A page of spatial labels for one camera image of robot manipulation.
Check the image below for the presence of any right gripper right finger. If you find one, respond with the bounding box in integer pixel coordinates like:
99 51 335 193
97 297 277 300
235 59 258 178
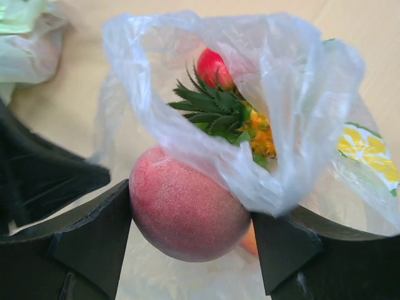
251 206 399 299

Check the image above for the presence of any pink peach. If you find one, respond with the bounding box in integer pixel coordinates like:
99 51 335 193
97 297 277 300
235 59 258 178
129 146 251 263

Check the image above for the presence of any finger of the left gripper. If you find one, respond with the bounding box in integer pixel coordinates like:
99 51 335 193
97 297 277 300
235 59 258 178
1 104 111 236

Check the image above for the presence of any green plastic bag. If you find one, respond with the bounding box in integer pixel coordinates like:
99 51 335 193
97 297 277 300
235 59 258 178
1 0 68 105

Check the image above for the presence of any red apple in bag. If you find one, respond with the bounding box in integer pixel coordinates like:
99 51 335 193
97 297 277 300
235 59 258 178
196 48 235 91

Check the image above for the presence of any small pineapple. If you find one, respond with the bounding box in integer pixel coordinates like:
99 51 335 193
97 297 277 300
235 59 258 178
167 69 276 169

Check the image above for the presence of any clear plastic fruit bag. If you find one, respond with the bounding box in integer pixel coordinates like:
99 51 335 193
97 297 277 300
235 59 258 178
92 11 399 299

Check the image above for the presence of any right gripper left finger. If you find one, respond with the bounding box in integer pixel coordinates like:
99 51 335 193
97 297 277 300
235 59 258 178
1 180 131 299

